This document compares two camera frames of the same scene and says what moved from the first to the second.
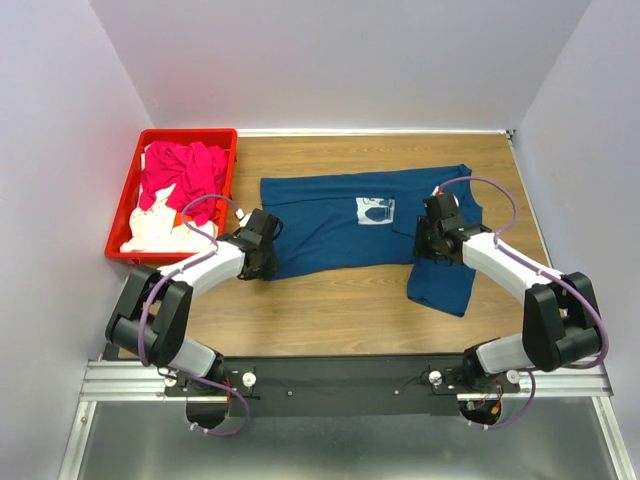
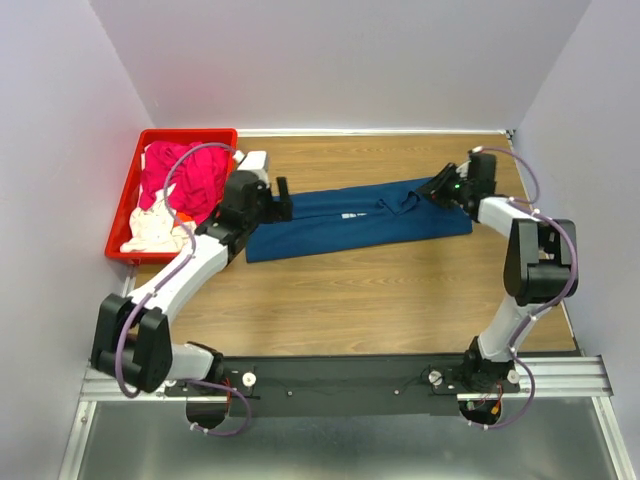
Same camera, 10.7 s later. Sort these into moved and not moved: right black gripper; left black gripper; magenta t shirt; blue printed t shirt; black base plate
Moved: right black gripper; blue printed t shirt; left black gripper
Not moved: black base plate; magenta t shirt
